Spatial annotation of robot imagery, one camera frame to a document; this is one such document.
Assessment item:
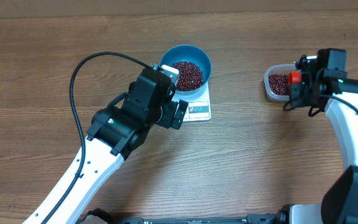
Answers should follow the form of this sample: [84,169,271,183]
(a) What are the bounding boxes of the orange measuring scoop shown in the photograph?
[288,71,302,85]

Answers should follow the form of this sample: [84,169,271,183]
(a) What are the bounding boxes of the red adzuki beans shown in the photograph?
[170,60,291,96]

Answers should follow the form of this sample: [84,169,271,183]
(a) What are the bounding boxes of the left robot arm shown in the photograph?
[25,65,188,223]

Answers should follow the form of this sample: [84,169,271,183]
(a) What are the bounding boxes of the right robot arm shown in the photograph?
[277,48,358,224]

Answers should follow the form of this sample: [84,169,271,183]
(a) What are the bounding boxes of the white digital kitchen scale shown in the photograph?
[173,82,211,123]

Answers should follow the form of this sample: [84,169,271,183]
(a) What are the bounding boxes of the teal plastic bowl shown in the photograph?
[160,45,212,85]

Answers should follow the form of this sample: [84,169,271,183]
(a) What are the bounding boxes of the clear plastic food container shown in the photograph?
[264,64,295,102]

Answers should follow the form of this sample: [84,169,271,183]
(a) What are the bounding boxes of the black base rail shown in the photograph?
[75,208,290,224]

